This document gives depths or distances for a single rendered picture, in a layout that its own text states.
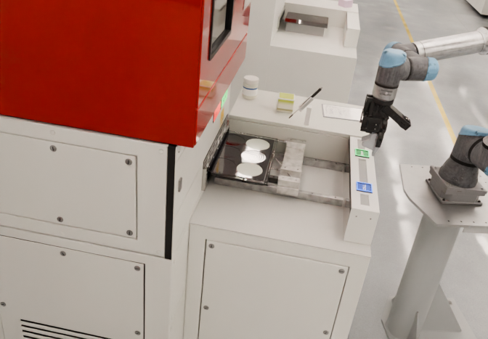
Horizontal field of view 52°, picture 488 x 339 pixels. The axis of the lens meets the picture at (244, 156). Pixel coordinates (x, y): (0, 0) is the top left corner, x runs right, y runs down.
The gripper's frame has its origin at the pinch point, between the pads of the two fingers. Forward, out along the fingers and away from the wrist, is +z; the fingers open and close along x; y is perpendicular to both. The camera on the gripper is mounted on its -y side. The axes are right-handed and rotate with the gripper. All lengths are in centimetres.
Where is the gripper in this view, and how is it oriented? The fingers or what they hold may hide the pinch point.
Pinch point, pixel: (375, 152)
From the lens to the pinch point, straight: 178.0
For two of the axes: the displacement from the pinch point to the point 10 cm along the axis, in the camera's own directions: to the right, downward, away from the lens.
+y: -9.8, -1.7, 1.0
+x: -1.7, 4.7, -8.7
